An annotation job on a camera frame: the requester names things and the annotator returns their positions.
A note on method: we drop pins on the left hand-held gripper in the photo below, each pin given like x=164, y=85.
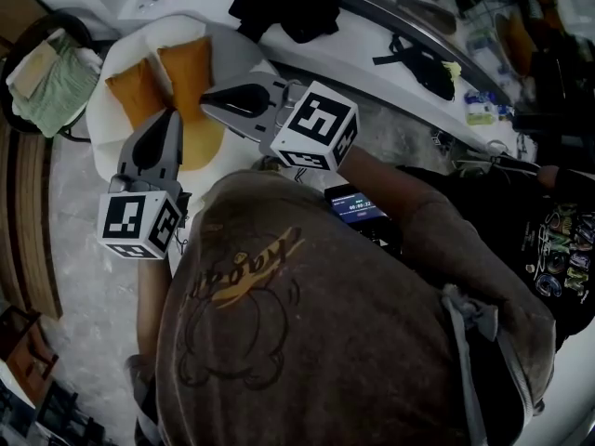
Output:
x=123, y=216

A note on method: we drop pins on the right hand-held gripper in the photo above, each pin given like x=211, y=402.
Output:
x=316, y=119

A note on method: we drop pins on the yellow cushion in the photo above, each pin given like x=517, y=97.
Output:
x=202, y=144

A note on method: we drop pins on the orange cushion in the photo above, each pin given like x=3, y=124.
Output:
x=137, y=93
x=188, y=72

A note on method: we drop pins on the white round lounge chair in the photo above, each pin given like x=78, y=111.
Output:
x=139, y=40

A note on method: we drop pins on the person's left forearm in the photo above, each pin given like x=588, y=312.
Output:
x=151, y=305

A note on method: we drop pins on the person's right forearm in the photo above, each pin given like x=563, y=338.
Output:
x=386, y=179

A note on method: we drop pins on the black jacket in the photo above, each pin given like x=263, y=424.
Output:
x=288, y=3

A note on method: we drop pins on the green knitted blanket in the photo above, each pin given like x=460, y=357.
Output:
x=56, y=100

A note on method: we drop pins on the white fluffy towel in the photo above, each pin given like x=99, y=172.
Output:
x=86, y=56

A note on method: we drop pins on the white long bench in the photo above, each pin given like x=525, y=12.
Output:
x=372, y=82

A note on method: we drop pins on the wooden step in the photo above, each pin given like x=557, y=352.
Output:
x=28, y=221

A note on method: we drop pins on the black phone with lit screen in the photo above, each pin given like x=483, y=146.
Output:
x=355, y=205

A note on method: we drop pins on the beige flat box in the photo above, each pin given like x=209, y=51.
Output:
x=30, y=70

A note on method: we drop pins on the dark round chair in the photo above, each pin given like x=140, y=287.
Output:
x=65, y=21

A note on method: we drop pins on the black waist bag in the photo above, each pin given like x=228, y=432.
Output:
x=423, y=70

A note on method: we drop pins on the yellow-green cloth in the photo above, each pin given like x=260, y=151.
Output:
x=451, y=69

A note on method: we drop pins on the person's brown t-shirt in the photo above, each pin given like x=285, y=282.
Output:
x=325, y=318

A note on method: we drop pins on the dark wooden stand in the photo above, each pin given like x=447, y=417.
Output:
x=25, y=356

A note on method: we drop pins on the green packet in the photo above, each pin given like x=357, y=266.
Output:
x=480, y=117

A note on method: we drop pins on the blue packets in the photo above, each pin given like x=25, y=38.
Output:
x=483, y=100

